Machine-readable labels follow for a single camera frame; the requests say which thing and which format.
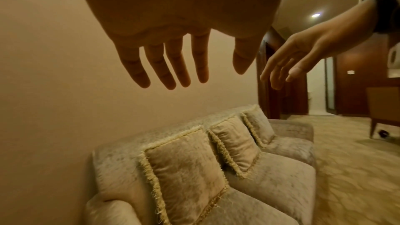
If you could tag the person's right hand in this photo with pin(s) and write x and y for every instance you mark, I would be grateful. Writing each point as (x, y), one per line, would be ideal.
(328, 33)

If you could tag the person's left hand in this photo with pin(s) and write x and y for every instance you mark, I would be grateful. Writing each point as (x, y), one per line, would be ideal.
(175, 4)

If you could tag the round ceiling light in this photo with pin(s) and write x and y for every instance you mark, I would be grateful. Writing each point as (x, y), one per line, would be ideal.
(315, 15)

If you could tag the white appliance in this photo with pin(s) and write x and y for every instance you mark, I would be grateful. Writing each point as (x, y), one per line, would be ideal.
(395, 62)

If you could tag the dark wooden wardrobe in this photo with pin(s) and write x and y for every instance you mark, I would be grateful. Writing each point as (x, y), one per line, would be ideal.
(275, 100)

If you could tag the small black floor object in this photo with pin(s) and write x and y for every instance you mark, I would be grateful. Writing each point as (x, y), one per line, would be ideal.
(383, 133)

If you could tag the beige velvet sofa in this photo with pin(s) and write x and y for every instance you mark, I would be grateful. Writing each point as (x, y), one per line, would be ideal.
(275, 177)

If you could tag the large fringed beige cushion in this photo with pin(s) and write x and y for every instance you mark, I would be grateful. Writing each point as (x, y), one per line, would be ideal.
(184, 179)

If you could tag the glass door with dark frame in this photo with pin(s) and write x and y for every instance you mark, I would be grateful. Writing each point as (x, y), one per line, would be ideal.
(330, 85)

